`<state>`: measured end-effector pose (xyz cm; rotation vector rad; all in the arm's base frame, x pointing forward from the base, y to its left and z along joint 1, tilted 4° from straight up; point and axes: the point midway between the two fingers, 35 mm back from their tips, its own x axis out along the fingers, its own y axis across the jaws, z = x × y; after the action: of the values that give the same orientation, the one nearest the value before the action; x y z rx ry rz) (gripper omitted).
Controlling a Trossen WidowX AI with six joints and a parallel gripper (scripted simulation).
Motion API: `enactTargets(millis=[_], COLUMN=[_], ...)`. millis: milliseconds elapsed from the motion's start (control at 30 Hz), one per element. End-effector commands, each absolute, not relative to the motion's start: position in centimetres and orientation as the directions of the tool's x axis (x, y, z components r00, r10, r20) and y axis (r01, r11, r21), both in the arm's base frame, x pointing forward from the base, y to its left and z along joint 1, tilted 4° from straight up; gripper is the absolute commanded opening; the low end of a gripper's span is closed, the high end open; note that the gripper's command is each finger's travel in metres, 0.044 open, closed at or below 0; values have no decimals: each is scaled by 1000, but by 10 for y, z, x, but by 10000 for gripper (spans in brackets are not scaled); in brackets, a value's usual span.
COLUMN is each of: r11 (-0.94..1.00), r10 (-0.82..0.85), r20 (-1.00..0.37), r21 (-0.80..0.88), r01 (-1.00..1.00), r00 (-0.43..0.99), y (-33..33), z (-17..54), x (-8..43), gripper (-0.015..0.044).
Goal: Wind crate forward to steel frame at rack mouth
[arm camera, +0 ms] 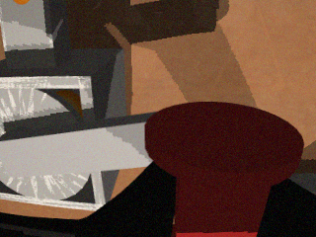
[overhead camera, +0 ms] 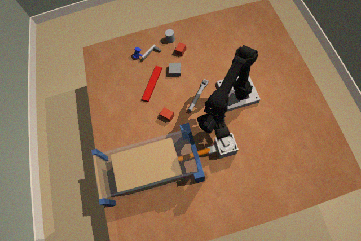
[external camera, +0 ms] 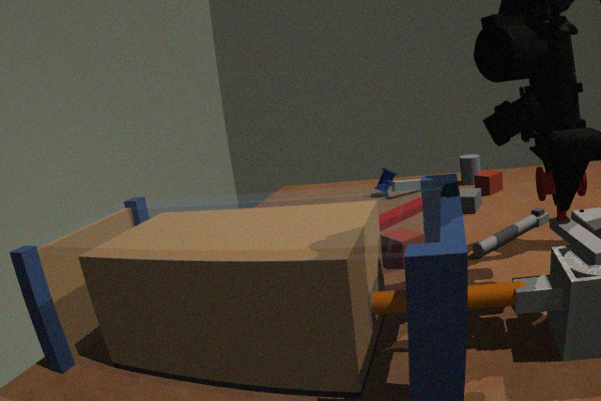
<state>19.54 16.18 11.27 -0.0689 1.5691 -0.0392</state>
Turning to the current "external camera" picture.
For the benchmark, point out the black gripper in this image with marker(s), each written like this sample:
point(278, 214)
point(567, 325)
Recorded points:
point(565, 145)

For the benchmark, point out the grey cylinder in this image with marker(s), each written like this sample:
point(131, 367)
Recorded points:
point(470, 166)

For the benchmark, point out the crank handle with blue knob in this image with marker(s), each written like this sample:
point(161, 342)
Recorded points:
point(387, 177)

